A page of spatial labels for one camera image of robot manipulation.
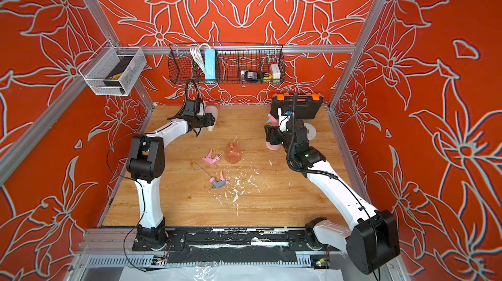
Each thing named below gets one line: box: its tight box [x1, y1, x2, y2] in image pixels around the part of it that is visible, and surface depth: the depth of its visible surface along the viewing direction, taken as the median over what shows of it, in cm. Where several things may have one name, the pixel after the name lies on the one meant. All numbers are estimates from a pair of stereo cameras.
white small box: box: [270, 64, 282, 80], surface depth 94 cm
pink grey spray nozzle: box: [209, 169, 230, 189], surface depth 89 cm
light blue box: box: [204, 48, 217, 83], surface depth 92 cm
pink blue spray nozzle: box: [266, 113, 280, 127], surface depth 91 cm
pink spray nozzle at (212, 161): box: [201, 148, 225, 165], surface depth 97 cm
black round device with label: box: [244, 70, 259, 80], surface depth 97 cm
